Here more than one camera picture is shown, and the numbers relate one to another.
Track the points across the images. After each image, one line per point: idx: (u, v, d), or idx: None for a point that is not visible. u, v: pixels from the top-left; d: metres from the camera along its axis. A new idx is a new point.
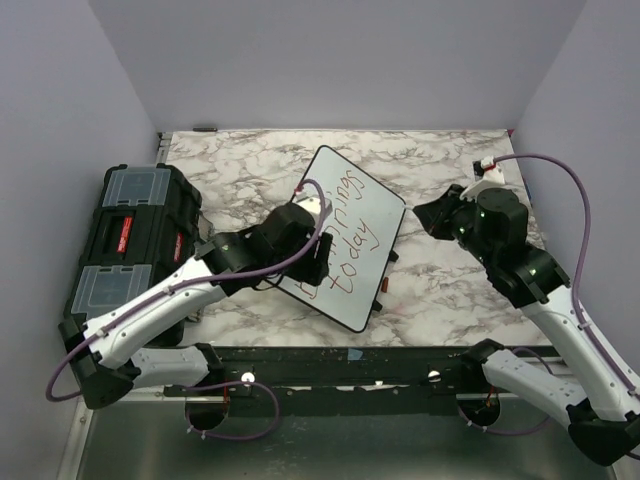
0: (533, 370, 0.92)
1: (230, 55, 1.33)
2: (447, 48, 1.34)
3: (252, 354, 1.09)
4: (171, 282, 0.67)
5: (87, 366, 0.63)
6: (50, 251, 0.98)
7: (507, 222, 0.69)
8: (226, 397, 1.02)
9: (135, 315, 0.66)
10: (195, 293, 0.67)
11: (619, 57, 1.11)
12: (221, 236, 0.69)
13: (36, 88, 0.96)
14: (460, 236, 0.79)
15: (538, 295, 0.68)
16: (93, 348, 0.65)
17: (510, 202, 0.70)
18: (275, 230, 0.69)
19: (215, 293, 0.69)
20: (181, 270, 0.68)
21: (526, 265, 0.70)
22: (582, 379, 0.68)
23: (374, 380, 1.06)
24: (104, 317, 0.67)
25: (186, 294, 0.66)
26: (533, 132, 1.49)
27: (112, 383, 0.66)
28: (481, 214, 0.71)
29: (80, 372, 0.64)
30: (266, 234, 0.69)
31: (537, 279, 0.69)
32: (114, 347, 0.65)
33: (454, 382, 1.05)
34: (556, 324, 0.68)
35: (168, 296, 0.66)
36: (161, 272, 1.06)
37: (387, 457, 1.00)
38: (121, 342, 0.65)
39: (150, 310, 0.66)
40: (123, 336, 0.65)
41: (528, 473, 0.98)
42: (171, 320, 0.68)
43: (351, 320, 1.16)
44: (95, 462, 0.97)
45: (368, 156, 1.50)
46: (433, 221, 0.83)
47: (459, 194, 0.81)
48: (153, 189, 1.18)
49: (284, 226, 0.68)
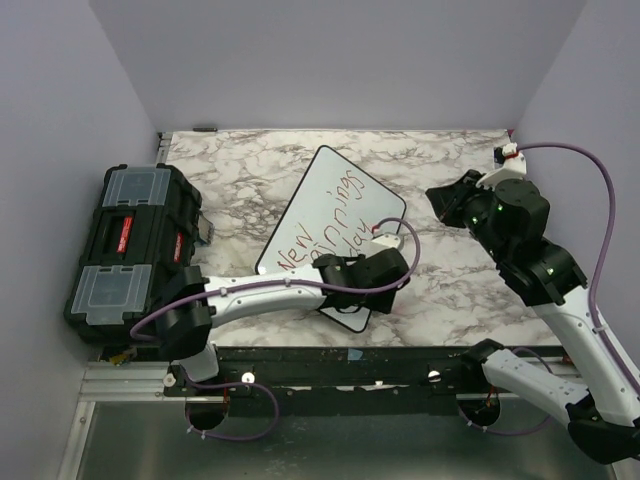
0: (533, 369, 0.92)
1: (230, 56, 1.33)
2: (447, 48, 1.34)
3: (252, 354, 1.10)
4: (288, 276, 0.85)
5: (199, 316, 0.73)
6: (50, 251, 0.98)
7: (526, 219, 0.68)
8: (226, 397, 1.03)
9: (253, 289, 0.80)
10: (305, 293, 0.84)
11: (618, 57, 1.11)
12: (335, 257, 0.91)
13: (36, 88, 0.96)
14: (472, 226, 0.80)
15: (554, 295, 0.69)
16: (211, 302, 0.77)
17: (530, 197, 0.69)
18: (376, 267, 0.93)
19: (314, 300, 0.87)
20: (297, 270, 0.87)
21: (544, 263, 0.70)
22: (593, 384, 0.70)
23: (374, 380, 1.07)
24: (226, 279, 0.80)
25: (299, 291, 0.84)
26: (533, 132, 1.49)
27: (201, 340, 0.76)
28: (498, 207, 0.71)
29: (191, 319, 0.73)
30: (368, 268, 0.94)
31: (554, 278, 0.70)
32: (228, 308, 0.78)
33: (454, 382, 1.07)
34: (571, 326, 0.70)
35: (284, 286, 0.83)
36: (161, 271, 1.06)
37: (387, 457, 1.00)
38: (234, 306, 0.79)
39: (267, 290, 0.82)
40: (237, 302, 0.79)
41: (528, 473, 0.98)
42: (273, 306, 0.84)
43: (351, 320, 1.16)
44: (96, 462, 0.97)
45: (368, 156, 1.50)
46: (445, 208, 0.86)
47: (476, 181, 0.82)
48: (152, 188, 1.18)
49: (387, 265, 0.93)
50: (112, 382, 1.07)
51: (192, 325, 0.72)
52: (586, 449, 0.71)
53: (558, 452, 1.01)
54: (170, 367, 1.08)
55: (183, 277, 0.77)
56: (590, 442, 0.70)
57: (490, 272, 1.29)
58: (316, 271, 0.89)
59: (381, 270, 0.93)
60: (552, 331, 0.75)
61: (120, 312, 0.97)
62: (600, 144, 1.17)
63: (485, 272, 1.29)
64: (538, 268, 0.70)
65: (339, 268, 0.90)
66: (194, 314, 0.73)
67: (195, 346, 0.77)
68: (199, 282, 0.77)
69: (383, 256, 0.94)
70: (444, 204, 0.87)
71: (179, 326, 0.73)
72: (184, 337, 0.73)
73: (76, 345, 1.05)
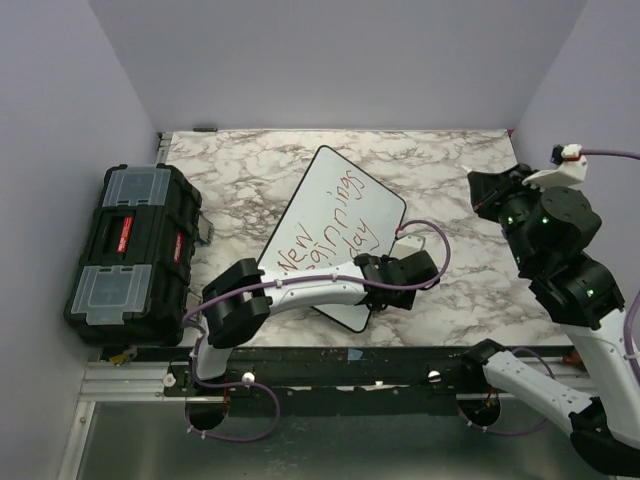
0: (533, 373, 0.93)
1: (231, 56, 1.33)
2: (447, 47, 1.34)
3: (252, 354, 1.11)
4: (334, 271, 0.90)
5: (257, 305, 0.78)
6: (50, 251, 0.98)
7: (574, 234, 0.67)
8: (226, 397, 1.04)
9: (304, 283, 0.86)
10: (349, 288, 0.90)
11: (618, 57, 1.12)
12: (372, 257, 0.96)
13: (36, 88, 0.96)
14: (506, 225, 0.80)
15: (590, 318, 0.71)
16: (268, 292, 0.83)
17: (580, 211, 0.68)
18: (411, 266, 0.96)
19: (356, 296, 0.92)
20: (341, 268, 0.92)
21: (583, 283, 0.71)
22: (614, 408, 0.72)
23: (374, 380, 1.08)
24: (279, 273, 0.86)
25: (344, 287, 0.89)
26: (533, 132, 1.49)
27: (253, 330, 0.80)
28: (543, 220, 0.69)
29: (250, 307, 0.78)
30: (402, 267, 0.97)
31: (592, 299, 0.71)
32: (282, 299, 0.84)
33: (454, 382, 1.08)
34: (603, 351, 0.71)
35: (330, 281, 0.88)
36: (162, 271, 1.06)
37: (388, 457, 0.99)
38: (288, 298, 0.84)
39: (316, 285, 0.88)
40: (290, 294, 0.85)
41: (528, 473, 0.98)
42: (321, 298, 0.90)
43: (351, 320, 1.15)
44: (96, 462, 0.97)
45: (368, 156, 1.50)
46: (483, 199, 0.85)
47: (522, 180, 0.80)
48: (152, 188, 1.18)
49: (421, 263, 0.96)
50: (112, 383, 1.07)
51: (250, 313, 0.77)
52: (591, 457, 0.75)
53: (558, 452, 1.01)
54: (170, 367, 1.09)
55: (243, 268, 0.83)
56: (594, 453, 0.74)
57: (490, 272, 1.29)
58: (357, 267, 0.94)
59: (416, 270, 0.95)
60: (582, 353, 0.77)
61: (120, 312, 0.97)
62: (600, 144, 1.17)
63: (485, 272, 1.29)
64: (577, 289, 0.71)
65: (377, 268, 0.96)
66: (253, 303, 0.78)
67: (247, 335, 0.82)
68: (253, 274, 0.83)
69: (419, 256, 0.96)
70: (481, 194, 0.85)
71: (237, 314, 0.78)
72: (241, 325, 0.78)
73: (76, 345, 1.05)
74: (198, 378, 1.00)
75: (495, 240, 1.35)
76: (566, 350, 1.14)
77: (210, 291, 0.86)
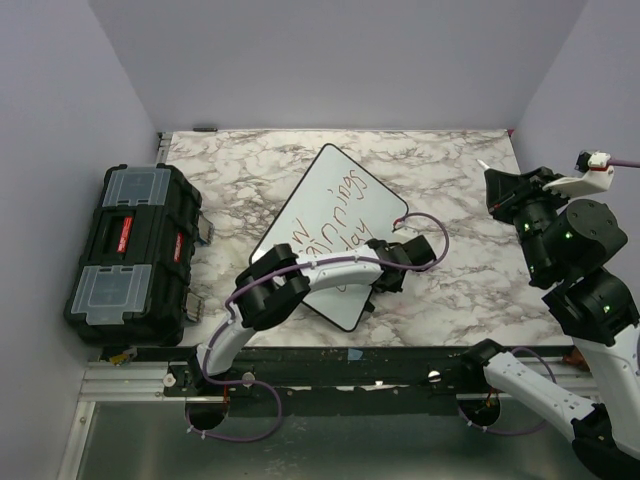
0: (534, 375, 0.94)
1: (231, 56, 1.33)
2: (448, 47, 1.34)
3: (252, 354, 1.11)
4: (355, 252, 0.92)
5: (297, 284, 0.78)
6: (50, 251, 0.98)
7: (598, 251, 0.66)
8: (226, 397, 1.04)
9: (336, 264, 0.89)
10: (369, 268, 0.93)
11: (617, 58, 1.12)
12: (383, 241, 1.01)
13: (35, 87, 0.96)
14: (522, 231, 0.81)
15: (605, 336, 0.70)
16: (305, 272, 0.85)
17: (606, 228, 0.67)
18: (414, 249, 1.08)
19: (373, 275, 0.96)
20: (359, 249, 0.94)
21: (599, 298, 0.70)
22: (619, 420, 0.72)
23: (374, 380, 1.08)
24: (311, 255, 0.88)
25: (364, 266, 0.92)
26: (533, 133, 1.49)
27: (290, 310, 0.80)
28: (566, 234, 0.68)
29: (294, 283, 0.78)
30: (408, 249, 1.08)
31: (608, 315, 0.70)
32: (316, 280, 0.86)
33: (454, 382, 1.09)
34: (616, 366, 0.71)
35: (353, 261, 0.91)
36: (161, 271, 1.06)
37: (387, 457, 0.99)
38: (321, 278, 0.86)
39: (343, 265, 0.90)
40: (323, 274, 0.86)
41: (528, 473, 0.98)
42: (343, 279, 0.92)
43: (341, 319, 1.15)
44: (96, 462, 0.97)
45: (368, 156, 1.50)
46: (500, 201, 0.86)
47: (543, 186, 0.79)
48: (152, 188, 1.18)
49: (424, 247, 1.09)
50: (112, 383, 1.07)
51: (291, 292, 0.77)
52: (591, 460, 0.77)
53: (557, 452, 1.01)
54: (170, 367, 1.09)
55: (280, 250, 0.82)
56: (594, 460, 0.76)
57: (490, 272, 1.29)
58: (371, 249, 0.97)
59: (419, 252, 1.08)
60: (593, 366, 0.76)
61: (120, 312, 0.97)
62: (600, 144, 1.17)
63: (485, 272, 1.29)
64: (592, 304, 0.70)
65: (387, 250, 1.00)
66: (293, 281, 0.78)
67: (285, 315, 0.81)
68: (288, 256, 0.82)
69: (420, 240, 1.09)
70: (500, 195, 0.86)
71: (280, 292, 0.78)
72: (282, 305, 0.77)
73: (75, 345, 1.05)
74: (204, 374, 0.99)
75: (494, 240, 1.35)
76: (566, 350, 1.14)
77: (245, 277, 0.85)
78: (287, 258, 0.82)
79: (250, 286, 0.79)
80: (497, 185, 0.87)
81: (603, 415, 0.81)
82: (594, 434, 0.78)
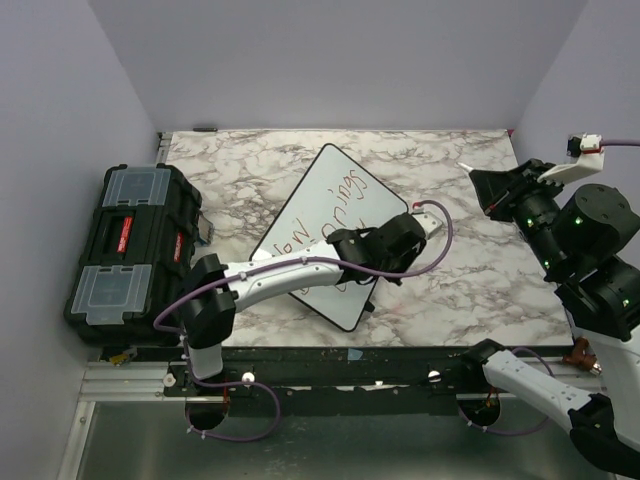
0: (533, 370, 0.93)
1: (231, 56, 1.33)
2: (447, 47, 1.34)
3: (252, 354, 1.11)
4: (304, 254, 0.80)
5: (223, 300, 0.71)
6: (50, 251, 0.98)
7: (610, 236, 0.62)
8: (226, 397, 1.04)
9: (272, 271, 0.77)
10: (322, 270, 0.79)
11: (617, 58, 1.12)
12: (348, 231, 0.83)
13: (36, 87, 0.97)
14: (526, 228, 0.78)
15: (623, 332, 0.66)
16: (232, 287, 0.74)
17: (618, 212, 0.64)
18: (392, 234, 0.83)
19: (332, 277, 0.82)
20: (312, 248, 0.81)
21: (617, 290, 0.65)
22: (624, 413, 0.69)
23: (374, 380, 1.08)
24: (244, 264, 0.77)
25: (316, 269, 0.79)
26: (534, 133, 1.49)
27: (227, 326, 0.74)
28: (576, 220, 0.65)
29: (219, 300, 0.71)
30: (382, 237, 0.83)
31: (627, 310, 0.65)
32: (250, 292, 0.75)
33: (454, 382, 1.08)
34: (628, 360, 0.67)
35: (300, 264, 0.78)
36: (162, 270, 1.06)
37: (387, 457, 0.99)
38: (255, 290, 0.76)
39: (285, 270, 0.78)
40: (258, 284, 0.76)
41: (529, 473, 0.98)
42: (294, 285, 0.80)
43: (342, 319, 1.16)
44: (96, 462, 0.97)
45: (368, 156, 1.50)
46: (495, 201, 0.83)
47: (536, 177, 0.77)
48: (152, 188, 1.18)
49: (401, 232, 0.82)
50: (113, 382, 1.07)
51: (218, 309, 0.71)
52: (586, 456, 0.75)
53: (558, 452, 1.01)
54: (170, 367, 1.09)
55: (203, 263, 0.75)
56: (593, 456, 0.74)
57: (490, 272, 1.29)
58: (330, 247, 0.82)
59: (396, 239, 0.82)
60: (601, 358, 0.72)
61: (120, 312, 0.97)
62: None
63: (485, 272, 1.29)
64: (610, 296, 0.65)
65: (353, 243, 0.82)
66: (218, 297, 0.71)
67: (224, 330, 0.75)
68: (216, 268, 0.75)
69: (398, 224, 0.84)
70: (493, 195, 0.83)
71: (206, 309, 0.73)
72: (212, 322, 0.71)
73: (75, 345, 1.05)
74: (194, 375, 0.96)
75: (495, 240, 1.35)
76: (566, 350, 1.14)
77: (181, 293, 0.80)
78: (212, 272, 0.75)
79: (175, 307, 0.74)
80: (488, 187, 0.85)
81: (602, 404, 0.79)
82: (590, 423, 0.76)
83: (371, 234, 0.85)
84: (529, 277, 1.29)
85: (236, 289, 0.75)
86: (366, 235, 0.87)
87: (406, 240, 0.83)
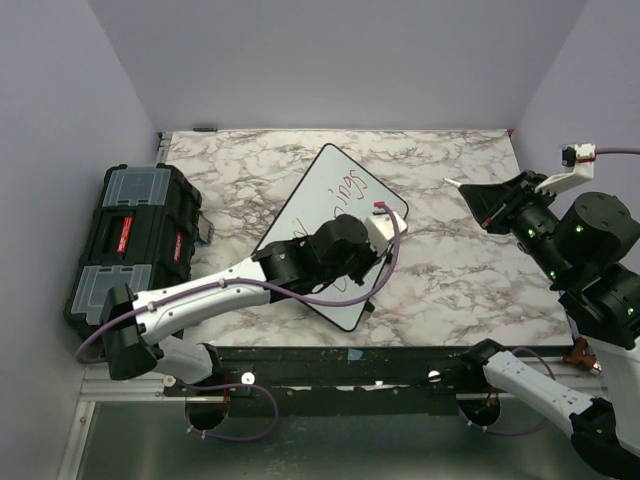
0: (533, 372, 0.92)
1: (231, 56, 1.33)
2: (448, 47, 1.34)
3: (252, 354, 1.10)
4: (224, 275, 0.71)
5: (131, 337, 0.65)
6: (50, 251, 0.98)
7: (611, 244, 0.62)
8: (226, 397, 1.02)
9: (186, 298, 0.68)
10: (243, 293, 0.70)
11: (617, 58, 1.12)
12: (278, 245, 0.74)
13: (36, 87, 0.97)
14: (527, 239, 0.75)
15: (627, 340, 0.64)
16: (139, 320, 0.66)
17: (618, 219, 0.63)
18: (323, 246, 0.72)
19: (259, 299, 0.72)
20: (235, 267, 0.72)
21: (622, 298, 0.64)
22: (624, 420, 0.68)
23: (374, 380, 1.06)
24: (156, 291, 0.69)
25: (237, 291, 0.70)
26: (534, 133, 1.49)
27: (144, 362, 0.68)
28: (576, 228, 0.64)
29: (124, 337, 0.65)
30: (315, 247, 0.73)
31: (631, 318, 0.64)
32: (159, 323, 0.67)
33: (454, 382, 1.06)
34: (631, 368, 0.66)
35: (218, 288, 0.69)
36: (161, 271, 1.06)
37: (387, 457, 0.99)
38: (166, 320, 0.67)
39: (199, 296, 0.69)
40: (170, 314, 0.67)
41: (528, 473, 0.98)
42: (216, 310, 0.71)
43: (342, 319, 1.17)
44: (95, 462, 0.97)
45: (368, 156, 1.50)
46: (491, 214, 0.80)
47: (534, 188, 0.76)
48: (152, 188, 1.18)
49: (331, 242, 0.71)
50: (113, 382, 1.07)
51: (124, 346, 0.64)
52: (586, 457, 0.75)
53: (558, 452, 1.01)
54: None
55: (111, 297, 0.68)
56: (593, 458, 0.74)
57: (490, 272, 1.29)
58: (257, 265, 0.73)
59: (326, 253, 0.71)
60: (603, 364, 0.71)
61: None
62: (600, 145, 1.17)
63: (485, 272, 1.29)
64: (614, 304, 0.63)
65: (281, 260, 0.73)
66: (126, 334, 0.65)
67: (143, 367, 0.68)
68: (126, 301, 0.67)
69: (326, 232, 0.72)
70: (489, 208, 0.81)
71: (112, 350, 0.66)
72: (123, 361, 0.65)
73: (75, 345, 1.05)
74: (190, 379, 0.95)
75: (495, 240, 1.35)
76: (566, 350, 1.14)
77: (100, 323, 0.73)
78: (121, 304, 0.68)
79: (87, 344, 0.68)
80: (481, 199, 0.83)
81: (603, 409, 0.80)
82: (592, 428, 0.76)
83: (307, 243, 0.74)
84: (529, 277, 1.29)
85: (144, 322, 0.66)
86: (304, 243, 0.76)
87: (343, 248, 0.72)
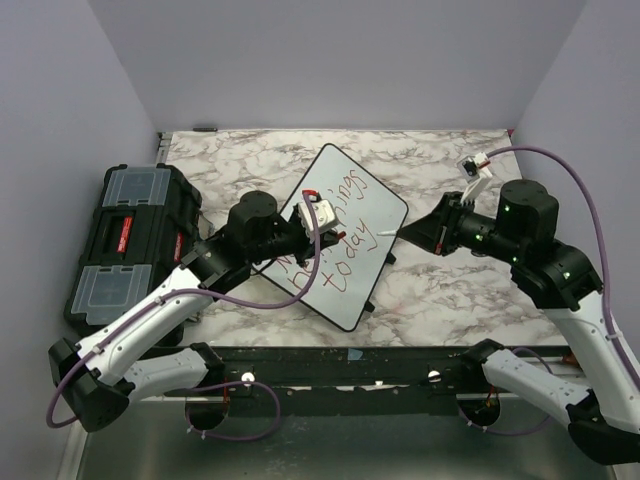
0: (532, 370, 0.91)
1: (231, 57, 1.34)
2: (448, 47, 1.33)
3: (253, 354, 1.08)
4: (160, 292, 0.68)
5: (88, 383, 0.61)
6: (50, 251, 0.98)
7: (535, 216, 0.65)
8: (226, 397, 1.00)
9: (130, 327, 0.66)
10: (185, 301, 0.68)
11: (616, 58, 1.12)
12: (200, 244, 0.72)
13: (35, 86, 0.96)
14: (476, 243, 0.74)
15: (570, 301, 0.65)
16: (90, 366, 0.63)
17: (538, 194, 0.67)
18: (239, 231, 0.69)
19: (201, 304, 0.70)
20: (168, 280, 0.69)
21: (559, 265, 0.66)
22: (602, 392, 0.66)
23: (374, 380, 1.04)
24: (97, 334, 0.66)
25: (178, 303, 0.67)
26: (534, 133, 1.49)
27: (117, 400, 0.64)
28: (506, 208, 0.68)
29: (78, 391, 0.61)
30: (234, 236, 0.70)
31: (569, 282, 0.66)
32: (111, 362, 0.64)
33: (455, 382, 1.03)
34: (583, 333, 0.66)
35: (158, 307, 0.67)
36: (161, 270, 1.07)
37: (387, 457, 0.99)
38: (117, 357, 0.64)
39: (141, 323, 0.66)
40: (119, 350, 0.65)
41: (529, 473, 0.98)
42: (164, 330, 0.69)
43: (342, 319, 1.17)
44: (94, 462, 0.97)
45: (368, 156, 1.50)
46: (440, 240, 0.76)
47: (459, 201, 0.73)
48: (152, 189, 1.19)
49: (243, 225, 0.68)
50: None
51: (84, 395, 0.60)
52: None
53: (558, 452, 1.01)
54: None
55: (53, 356, 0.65)
56: None
57: (490, 272, 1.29)
58: (186, 271, 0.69)
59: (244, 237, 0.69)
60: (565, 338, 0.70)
61: (120, 311, 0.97)
62: (600, 144, 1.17)
63: (485, 272, 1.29)
64: (553, 273, 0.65)
65: (206, 256, 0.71)
66: (83, 381, 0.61)
67: (118, 403, 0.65)
68: (71, 354, 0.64)
69: (233, 213, 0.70)
70: (433, 236, 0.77)
71: (76, 405, 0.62)
72: (91, 407, 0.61)
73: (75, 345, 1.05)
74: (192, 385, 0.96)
75: None
76: (566, 350, 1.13)
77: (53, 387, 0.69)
78: (67, 359, 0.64)
79: (51, 410, 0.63)
80: (419, 234, 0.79)
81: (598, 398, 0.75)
82: (588, 416, 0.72)
83: (227, 232, 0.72)
84: None
85: (96, 367, 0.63)
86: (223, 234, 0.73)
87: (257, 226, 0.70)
